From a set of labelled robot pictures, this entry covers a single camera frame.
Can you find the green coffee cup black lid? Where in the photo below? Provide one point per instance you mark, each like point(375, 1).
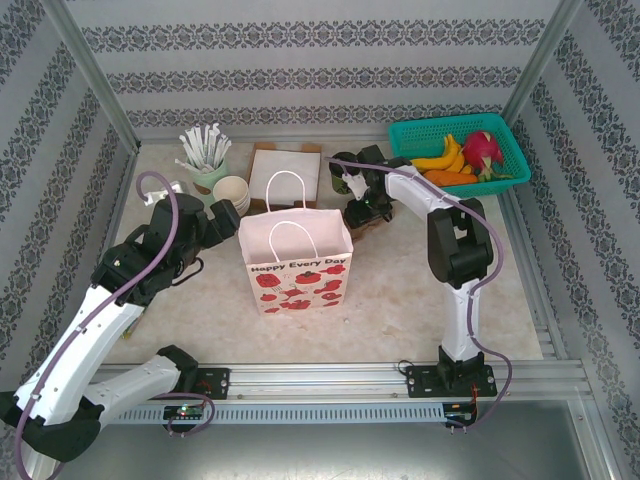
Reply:
point(341, 175)

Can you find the white paper bag red print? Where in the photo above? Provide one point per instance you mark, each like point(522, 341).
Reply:
point(300, 285)

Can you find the brown cardboard napkin tray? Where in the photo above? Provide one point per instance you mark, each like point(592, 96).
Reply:
point(257, 147)

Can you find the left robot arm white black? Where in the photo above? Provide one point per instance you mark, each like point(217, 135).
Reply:
point(90, 340)

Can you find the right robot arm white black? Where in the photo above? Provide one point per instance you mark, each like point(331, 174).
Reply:
point(462, 320)

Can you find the green mug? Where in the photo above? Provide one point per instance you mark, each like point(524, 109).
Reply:
point(210, 177)

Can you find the stack of paper cups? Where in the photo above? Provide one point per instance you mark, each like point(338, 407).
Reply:
point(231, 192)

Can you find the orange carrot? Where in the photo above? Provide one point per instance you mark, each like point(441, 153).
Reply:
point(452, 178)

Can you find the yellow toy banana bunch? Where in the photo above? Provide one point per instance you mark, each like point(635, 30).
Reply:
point(445, 161)

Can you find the teal plastic basket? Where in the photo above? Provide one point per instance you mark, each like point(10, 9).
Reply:
point(425, 131)

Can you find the pink toy dragon fruit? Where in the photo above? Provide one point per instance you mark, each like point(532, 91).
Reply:
point(482, 150)

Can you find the left controller circuit board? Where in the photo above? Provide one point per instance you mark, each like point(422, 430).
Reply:
point(185, 412)

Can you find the controller circuit board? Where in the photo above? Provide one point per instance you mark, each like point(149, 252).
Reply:
point(460, 412)
point(185, 412)

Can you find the right controller circuit board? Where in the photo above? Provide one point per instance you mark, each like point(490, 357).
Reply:
point(460, 412)

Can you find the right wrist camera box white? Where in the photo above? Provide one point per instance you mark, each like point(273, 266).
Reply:
point(356, 185)

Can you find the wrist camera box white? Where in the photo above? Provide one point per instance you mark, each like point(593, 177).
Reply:
point(160, 192)
point(356, 185)

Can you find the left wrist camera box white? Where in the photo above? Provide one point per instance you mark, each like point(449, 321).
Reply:
point(160, 192)

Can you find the aluminium mounting rail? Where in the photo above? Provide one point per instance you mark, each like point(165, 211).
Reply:
point(310, 380)

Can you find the aluminium frame post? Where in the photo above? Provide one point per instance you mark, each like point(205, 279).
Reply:
point(545, 50)
point(85, 65)

